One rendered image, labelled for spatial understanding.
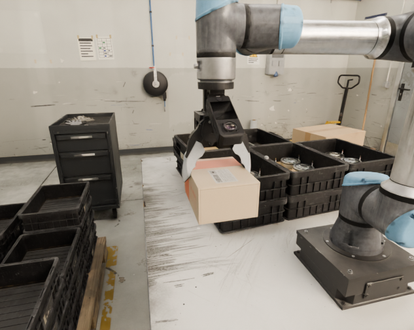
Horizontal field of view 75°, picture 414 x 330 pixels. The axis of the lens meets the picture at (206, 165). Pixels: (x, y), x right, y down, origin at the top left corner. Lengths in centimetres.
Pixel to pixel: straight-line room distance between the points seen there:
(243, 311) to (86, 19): 410
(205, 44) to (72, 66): 396
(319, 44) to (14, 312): 130
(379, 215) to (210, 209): 45
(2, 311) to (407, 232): 131
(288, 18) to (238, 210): 36
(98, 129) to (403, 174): 207
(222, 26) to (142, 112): 391
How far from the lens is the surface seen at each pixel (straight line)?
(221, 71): 52
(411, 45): 79
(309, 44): 71
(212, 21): 52
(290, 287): 93
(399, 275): 97
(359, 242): 93
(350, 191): 88
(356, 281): 87
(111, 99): 438
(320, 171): 121
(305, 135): 204
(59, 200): 207
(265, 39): 55
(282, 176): 110
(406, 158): 76
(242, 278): 93
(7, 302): 137
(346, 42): 76
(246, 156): 58
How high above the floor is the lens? 132
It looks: 20 degrees down
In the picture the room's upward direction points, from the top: straight up
